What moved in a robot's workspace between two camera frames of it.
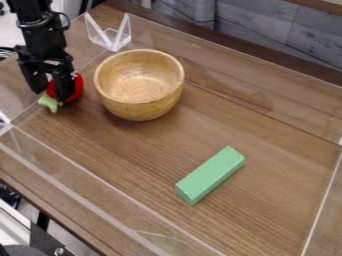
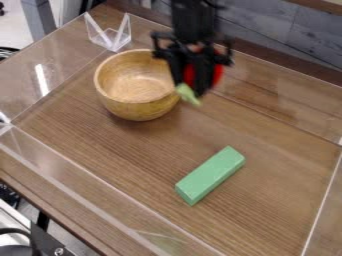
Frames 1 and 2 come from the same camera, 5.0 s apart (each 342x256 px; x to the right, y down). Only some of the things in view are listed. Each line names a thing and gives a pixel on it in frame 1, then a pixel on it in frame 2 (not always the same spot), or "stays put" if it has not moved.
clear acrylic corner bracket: (110, 38) stays put
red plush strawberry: (49, 98) → (186, 88)
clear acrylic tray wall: (199, 151) stays put
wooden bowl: (139, 82) stays put
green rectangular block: (204, 178) stays put
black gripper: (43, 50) → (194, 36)
